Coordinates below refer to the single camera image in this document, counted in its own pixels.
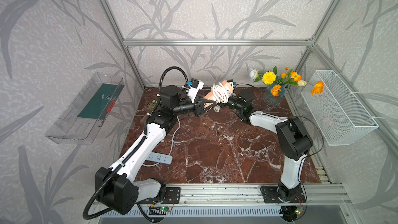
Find blue glass vase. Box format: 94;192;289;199
263;83;286;106

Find wooden brush green bristles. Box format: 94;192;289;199
146;100;158;112

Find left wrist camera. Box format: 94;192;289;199
183;78;204;103

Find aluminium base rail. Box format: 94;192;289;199
164;184;352;207

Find red pen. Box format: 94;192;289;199
106;99;116;114

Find white wire mesh basket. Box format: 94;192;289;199
301;70;379;146

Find blue-white power strip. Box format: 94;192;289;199
146;152;173;164

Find yellow orange flower bouquet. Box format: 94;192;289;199
249;66;308;87

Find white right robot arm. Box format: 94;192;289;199
221;90;314;203

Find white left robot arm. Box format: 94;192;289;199
83;66;234;220

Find green booklet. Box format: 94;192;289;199
78;84;124;120

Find pink power strip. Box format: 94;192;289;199
204;80;234;104

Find clear plastic wall bin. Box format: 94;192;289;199
45;72;125;145

